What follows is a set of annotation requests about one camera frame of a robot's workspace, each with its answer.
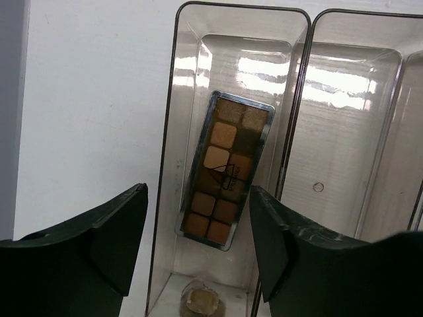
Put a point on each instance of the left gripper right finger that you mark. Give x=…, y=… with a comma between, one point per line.
x=306, y=269

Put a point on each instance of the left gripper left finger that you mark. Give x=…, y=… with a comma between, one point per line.
x=81, y=267

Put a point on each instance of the brown eyeshadow palette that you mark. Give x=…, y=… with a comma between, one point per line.
x=227, y=154

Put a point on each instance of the right clear organizer bin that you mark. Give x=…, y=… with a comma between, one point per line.
x=396, y=196

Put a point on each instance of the middle clear organizer bin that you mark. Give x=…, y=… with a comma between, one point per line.
x=354, y=61

